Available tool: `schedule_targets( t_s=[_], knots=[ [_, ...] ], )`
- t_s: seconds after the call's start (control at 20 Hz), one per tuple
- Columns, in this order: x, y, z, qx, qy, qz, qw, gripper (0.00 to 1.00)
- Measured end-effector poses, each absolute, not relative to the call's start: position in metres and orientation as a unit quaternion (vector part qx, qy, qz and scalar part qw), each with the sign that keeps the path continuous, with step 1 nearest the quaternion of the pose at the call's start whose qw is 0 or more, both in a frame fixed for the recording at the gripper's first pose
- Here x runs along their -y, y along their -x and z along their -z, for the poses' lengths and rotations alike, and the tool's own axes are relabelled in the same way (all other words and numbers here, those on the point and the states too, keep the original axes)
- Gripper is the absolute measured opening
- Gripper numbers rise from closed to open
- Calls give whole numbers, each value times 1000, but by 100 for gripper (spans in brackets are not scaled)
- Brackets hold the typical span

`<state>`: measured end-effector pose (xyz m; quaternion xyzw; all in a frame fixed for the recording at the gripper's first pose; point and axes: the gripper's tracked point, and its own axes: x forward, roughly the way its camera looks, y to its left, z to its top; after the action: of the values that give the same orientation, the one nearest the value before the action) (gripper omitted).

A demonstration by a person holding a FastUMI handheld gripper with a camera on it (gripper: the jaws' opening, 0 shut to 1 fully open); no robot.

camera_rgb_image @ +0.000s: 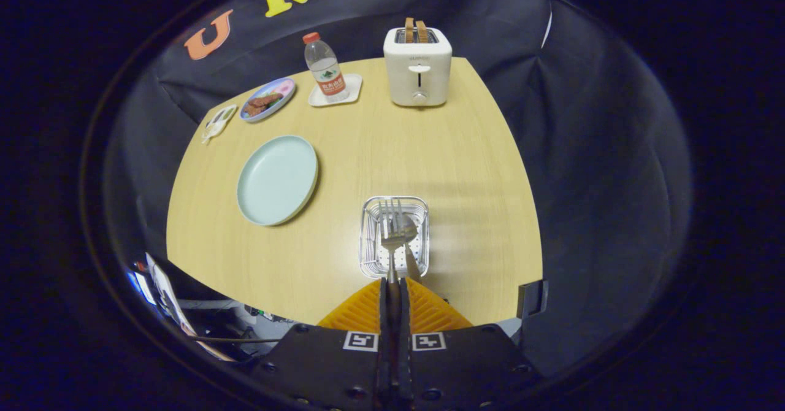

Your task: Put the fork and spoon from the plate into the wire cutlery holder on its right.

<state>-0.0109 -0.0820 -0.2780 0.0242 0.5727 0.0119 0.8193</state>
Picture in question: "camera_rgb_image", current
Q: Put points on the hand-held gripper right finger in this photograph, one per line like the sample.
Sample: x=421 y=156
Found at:
x=405 y=313

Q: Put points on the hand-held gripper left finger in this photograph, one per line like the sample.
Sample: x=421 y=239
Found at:
x=383 y=313

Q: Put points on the metal spoon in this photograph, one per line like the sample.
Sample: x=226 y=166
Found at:
x=413 y=265

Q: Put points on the metal mesh basket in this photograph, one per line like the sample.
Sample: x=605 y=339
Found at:
x=371 y=257

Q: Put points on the black table clamp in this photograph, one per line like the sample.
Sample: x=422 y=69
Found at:
x=532 y=300

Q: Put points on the light green plate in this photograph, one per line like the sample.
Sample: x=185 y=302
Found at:
x=276 y=181

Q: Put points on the white and blue papers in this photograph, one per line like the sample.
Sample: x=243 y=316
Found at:
x=168 y=300

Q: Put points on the white toaster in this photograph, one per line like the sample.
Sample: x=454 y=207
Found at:
x=402 y=86

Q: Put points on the small white square tray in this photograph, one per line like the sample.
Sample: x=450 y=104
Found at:
x=354 y=86

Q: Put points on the brown meat slices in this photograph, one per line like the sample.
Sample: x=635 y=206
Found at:
x=260 y=103

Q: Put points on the clear water bottle red cap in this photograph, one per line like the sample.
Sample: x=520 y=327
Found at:
x=328 y=73

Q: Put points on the blue and pink plate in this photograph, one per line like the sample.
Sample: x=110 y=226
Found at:
x=284 y=86

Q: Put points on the white divided sauce dish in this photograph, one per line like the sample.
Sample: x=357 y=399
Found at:
x=221 y=119

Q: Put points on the black backdrop cloth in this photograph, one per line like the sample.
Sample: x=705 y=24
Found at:
x=601 y=153

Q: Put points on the brown toast slice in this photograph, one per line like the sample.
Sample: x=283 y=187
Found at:
x=409 y=30
x=422 y=32

